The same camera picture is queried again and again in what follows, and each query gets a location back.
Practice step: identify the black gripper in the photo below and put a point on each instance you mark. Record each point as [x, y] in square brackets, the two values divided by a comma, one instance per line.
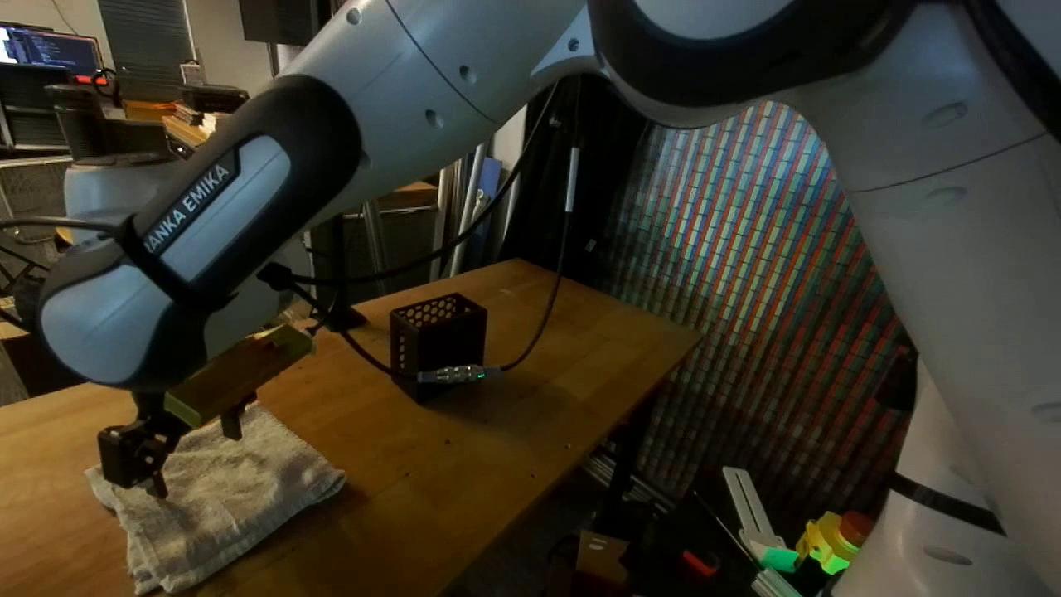
[154, 414]

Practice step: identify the light grey cloth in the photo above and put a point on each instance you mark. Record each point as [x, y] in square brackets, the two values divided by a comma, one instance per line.
[232, 499]

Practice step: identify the black perforated box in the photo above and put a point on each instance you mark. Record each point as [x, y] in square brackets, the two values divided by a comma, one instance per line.
[443, 334]

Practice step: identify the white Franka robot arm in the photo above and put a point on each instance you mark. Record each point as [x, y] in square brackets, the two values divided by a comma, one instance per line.
[443, 69]

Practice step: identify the black vertical stand pole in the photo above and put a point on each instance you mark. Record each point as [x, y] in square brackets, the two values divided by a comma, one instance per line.
[342, 276]

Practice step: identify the lit blue screen monitor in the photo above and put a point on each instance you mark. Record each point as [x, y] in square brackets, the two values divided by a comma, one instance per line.
[43, 50]

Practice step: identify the small red plastic piece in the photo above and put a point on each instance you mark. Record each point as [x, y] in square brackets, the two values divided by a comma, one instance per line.
[698, 567]

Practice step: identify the white plastic strip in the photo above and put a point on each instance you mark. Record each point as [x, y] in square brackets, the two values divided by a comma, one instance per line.
[750, 506]

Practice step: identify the shimmering mesh screen panel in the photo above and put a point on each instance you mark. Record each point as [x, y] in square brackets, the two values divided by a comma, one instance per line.
[750, 310]

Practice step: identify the green plastic block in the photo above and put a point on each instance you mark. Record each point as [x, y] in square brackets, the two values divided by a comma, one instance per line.
[781, 559]

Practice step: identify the yellow plastic block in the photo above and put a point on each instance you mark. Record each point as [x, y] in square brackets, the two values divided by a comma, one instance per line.
[827, 541]

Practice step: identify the olive wrist camera block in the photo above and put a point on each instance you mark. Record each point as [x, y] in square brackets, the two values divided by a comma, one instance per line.
[235, 371]

